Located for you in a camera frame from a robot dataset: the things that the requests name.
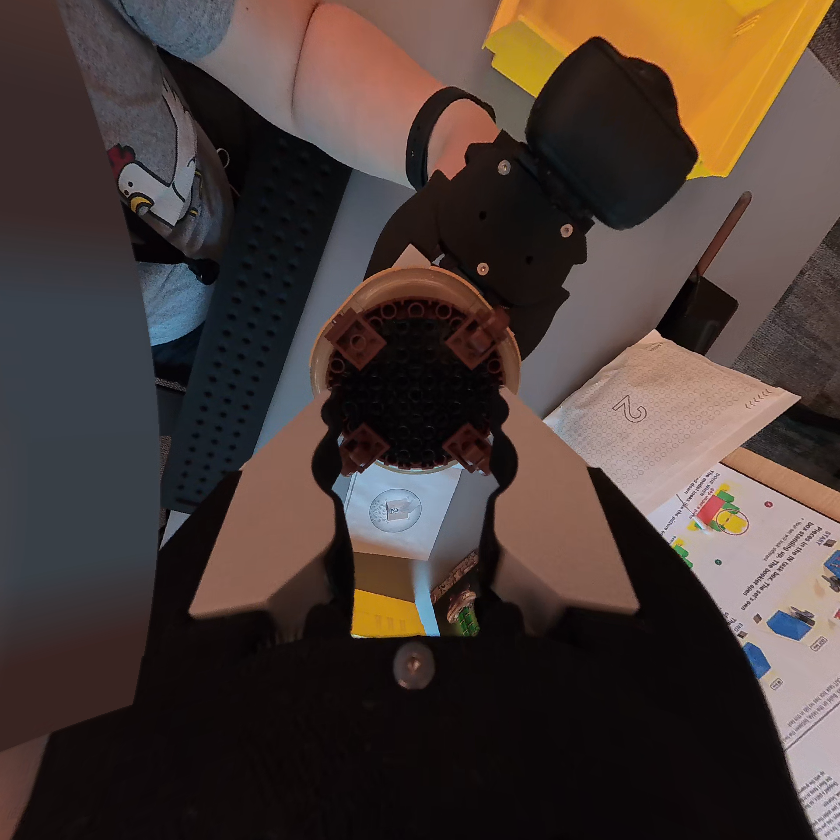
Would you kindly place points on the black stand with brown rod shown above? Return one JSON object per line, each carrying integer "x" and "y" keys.
{"x": 702, "y": 308}

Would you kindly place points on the grey chicken print shirt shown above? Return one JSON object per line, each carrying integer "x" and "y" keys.
{"x": 164, "y": 151}

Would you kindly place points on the large white numbered paper bag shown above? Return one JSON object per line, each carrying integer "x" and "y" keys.
{"x": 669, "y": 420}

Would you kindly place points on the dark blue studded strip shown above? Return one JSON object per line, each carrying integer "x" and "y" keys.
{"x": 262, "y": 295}

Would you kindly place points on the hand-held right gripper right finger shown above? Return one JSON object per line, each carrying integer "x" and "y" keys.
{"x": 558, "y": 525}

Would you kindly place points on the yellow box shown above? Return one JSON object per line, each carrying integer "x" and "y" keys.
{"x": 384, "y": 613}

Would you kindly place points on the grey desk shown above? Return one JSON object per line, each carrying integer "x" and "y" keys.
{"x": 656, "y": 243}

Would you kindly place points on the cardboard board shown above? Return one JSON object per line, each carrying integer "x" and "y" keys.
{"x": 794, "y": 479}

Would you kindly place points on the small white numbered paper bag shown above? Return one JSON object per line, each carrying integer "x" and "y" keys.
{"x": 433, "y": 518}

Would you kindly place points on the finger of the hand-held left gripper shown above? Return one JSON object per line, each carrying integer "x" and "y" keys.
{"x": 413, "y": 259}

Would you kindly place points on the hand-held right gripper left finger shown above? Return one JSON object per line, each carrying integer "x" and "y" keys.
{"x": 262, "y": 525}

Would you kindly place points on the person's left forearm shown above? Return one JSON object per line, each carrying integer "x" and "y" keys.
{"x": 341, "y": 85}

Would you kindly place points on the green brick model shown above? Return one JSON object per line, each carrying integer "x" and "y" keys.
{"x": 459, "y": 597}

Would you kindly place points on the round brown brick model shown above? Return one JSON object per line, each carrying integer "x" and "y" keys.
{"x": 413, "y": 387}

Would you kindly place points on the black wristband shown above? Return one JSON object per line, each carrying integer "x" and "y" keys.
{"x": 420, "y": 131}

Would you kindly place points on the person's left hand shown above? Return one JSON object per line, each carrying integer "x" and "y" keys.
{"x": 459, "y": 134}

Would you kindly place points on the printed instruction sheet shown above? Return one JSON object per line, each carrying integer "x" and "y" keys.
{"x": 774, "y": 590}

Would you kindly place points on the yellow plastic bin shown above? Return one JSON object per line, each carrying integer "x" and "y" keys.
{"x": 741, "y": 72}

